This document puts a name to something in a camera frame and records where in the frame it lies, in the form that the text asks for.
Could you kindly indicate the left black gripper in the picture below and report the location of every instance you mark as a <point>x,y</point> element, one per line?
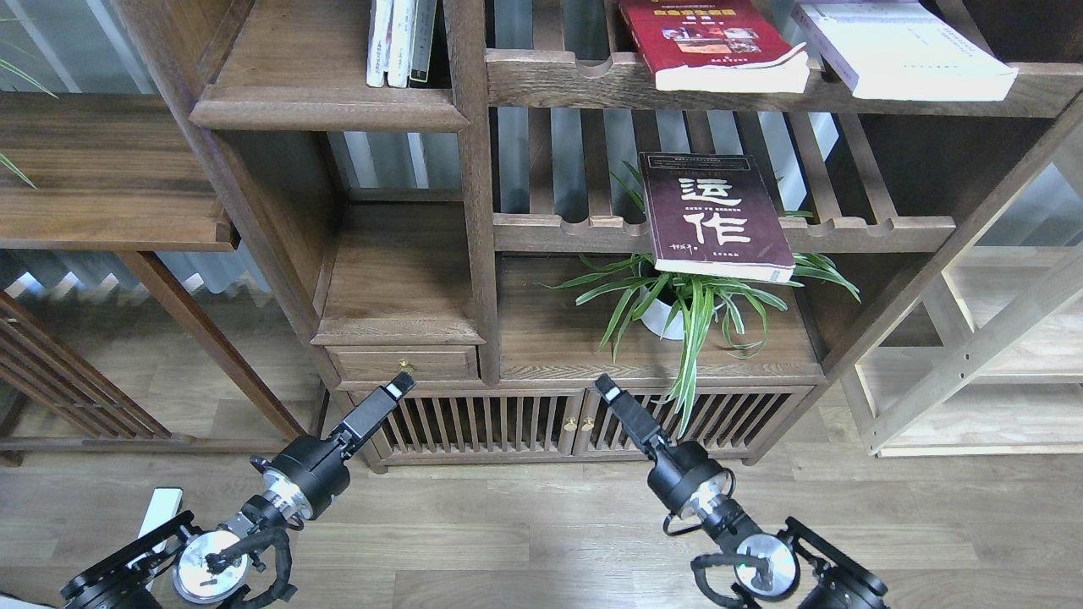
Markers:
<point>302,480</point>

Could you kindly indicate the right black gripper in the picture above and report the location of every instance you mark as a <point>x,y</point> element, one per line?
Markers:
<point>685,479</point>

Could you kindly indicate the white book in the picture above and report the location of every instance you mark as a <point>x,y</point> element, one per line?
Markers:
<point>898,50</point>
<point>401,43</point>
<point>380,35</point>

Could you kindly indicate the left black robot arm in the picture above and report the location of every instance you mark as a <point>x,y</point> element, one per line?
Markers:
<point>246,561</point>

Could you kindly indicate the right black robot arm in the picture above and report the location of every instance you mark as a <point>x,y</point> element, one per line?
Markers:
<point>750,565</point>

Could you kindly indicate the light wooden shelf unit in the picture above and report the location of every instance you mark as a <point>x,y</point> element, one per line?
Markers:
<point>989,359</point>

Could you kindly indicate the white plant pot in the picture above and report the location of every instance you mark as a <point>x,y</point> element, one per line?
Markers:
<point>663,317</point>

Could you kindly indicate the green spider plant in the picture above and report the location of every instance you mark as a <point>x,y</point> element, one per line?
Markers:
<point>738,308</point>

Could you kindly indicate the dark wooden bookshelf unit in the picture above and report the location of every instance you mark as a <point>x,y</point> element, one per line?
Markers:
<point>425,224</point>

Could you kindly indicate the white bar on floor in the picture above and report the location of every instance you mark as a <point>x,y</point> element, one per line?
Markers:
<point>164,505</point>

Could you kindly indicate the dark slatted wooden rack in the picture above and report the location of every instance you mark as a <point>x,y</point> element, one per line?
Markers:
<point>48,373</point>

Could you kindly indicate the red book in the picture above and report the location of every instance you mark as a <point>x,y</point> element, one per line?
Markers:
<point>714,46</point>

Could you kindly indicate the dark green upright book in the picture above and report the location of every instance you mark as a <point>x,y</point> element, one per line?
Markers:
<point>422,36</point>

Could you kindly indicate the green leaves at left edge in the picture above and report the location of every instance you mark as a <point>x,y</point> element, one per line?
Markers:
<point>19,100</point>

